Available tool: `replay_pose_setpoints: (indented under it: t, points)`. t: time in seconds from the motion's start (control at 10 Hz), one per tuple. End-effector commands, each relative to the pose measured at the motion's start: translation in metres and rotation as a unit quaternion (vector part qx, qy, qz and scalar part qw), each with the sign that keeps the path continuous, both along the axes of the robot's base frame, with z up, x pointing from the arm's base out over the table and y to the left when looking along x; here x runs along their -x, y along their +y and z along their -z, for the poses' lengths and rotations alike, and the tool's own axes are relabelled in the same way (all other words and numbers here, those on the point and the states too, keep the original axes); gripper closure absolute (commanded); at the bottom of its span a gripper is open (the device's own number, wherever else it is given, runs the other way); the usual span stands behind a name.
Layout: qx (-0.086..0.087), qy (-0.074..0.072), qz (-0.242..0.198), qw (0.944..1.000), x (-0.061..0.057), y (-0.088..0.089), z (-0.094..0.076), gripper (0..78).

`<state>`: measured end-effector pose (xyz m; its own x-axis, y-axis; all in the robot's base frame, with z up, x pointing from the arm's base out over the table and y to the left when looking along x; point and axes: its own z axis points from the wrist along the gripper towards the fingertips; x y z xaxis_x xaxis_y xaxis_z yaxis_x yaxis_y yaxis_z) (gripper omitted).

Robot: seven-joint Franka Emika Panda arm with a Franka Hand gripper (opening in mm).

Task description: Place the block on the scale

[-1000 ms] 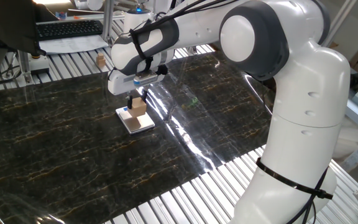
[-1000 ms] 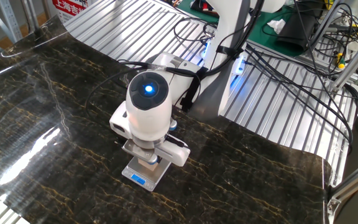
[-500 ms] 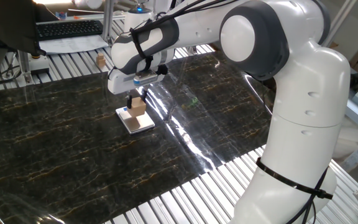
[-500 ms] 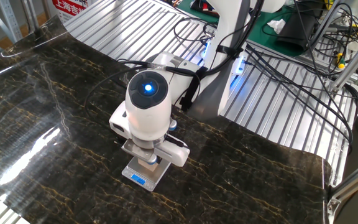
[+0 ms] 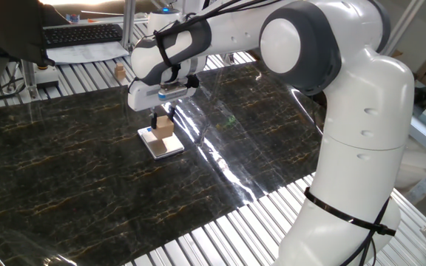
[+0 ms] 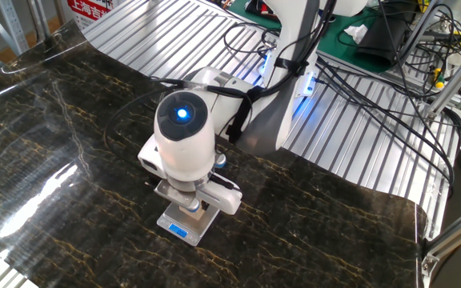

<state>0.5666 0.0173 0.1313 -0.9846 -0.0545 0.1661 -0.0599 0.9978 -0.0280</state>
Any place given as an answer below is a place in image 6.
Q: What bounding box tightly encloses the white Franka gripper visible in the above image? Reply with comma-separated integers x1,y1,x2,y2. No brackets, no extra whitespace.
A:
137,134,243,216

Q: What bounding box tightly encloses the light wooden block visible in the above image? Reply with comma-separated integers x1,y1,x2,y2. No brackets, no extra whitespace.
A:
178,204,206,222

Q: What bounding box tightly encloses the silver digital pocket scale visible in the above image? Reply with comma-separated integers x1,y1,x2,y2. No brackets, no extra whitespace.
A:
156,199,222,247

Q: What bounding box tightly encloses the black marble pattern mat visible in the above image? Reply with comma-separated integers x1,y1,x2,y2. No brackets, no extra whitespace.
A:
0,18,430,288

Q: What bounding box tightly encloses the red black hand tool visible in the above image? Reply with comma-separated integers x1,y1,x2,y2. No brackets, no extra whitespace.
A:
244,0,279,19

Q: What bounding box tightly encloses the green cutting mat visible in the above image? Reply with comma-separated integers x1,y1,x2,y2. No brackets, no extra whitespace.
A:
228,0,394,75

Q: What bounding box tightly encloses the red white printed sign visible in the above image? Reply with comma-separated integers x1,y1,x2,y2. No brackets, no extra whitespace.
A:
66,0,116,31

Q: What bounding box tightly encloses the crumpled white tissue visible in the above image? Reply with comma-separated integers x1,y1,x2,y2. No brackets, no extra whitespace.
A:
343,23,370,45

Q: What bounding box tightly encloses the black fabric pouch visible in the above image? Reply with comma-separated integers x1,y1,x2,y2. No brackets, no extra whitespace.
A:
354,2,411,68

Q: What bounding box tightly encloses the grey metal pole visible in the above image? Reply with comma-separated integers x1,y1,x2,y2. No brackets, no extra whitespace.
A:
25,0,55,45

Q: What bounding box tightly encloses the grey perforated angle bar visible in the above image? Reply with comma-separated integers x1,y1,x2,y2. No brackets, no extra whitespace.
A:
0,0,30,55

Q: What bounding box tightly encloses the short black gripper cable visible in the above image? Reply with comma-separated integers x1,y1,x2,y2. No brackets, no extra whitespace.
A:
210,171,242,192

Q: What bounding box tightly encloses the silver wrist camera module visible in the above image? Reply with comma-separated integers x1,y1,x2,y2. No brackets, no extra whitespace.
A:
153,178,202,214

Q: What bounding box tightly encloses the long black camera cable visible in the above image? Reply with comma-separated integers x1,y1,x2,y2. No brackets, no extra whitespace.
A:
102,0,338,161

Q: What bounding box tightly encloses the thick black table cable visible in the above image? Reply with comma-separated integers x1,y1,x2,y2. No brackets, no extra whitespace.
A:
314,55,458,197

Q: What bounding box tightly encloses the aluminium frame post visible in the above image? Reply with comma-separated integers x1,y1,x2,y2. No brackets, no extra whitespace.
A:
422,39,461,123
420,198,461,279
394,0,443,69

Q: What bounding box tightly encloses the yellow green handle screwdriver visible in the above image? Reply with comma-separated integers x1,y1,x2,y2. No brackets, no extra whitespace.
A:
430,66,447,90

